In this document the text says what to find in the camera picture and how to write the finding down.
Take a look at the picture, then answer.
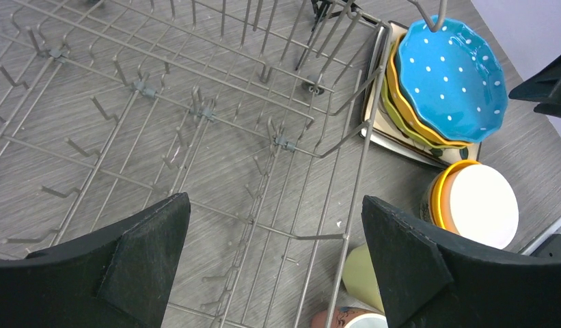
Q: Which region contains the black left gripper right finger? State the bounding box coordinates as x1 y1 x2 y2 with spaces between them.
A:
361 195 561 327

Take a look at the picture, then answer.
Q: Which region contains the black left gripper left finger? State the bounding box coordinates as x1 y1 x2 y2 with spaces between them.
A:
0 193 191 327

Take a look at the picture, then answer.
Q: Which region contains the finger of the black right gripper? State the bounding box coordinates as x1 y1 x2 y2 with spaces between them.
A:
508 59 561 118

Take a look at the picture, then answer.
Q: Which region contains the blue polka dot plate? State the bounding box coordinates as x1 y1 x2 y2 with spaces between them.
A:
395 18 508 143

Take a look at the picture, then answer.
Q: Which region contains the orange polka dot plate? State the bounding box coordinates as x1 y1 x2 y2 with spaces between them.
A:
385 33 473 148

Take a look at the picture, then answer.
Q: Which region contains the yellow green mug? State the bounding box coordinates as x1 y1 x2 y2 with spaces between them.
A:
342 243 385 313

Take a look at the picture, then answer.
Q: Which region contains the orange bowl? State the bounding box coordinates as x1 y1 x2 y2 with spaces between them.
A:
419 160 480 234

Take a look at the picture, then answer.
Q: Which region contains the white bowl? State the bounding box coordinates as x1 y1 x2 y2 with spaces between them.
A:
441 164 519 249

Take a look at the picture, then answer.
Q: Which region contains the green polka dot plate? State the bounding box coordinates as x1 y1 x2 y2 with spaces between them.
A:
381 78 449 149

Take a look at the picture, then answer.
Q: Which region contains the square floral plate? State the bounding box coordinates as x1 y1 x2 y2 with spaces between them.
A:
360 20 482 169

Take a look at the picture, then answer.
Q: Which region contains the grey wire dish rack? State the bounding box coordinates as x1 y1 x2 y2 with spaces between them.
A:
0 0 448 328

